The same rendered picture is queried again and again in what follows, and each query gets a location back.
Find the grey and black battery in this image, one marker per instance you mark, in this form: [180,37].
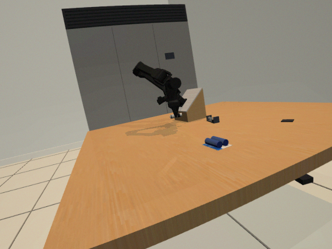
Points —
[178,115]

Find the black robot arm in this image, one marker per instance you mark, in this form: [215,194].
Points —
[160,78]

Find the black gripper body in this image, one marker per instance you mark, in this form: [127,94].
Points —
[172,98]

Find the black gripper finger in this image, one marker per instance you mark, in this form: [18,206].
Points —
[175,110]

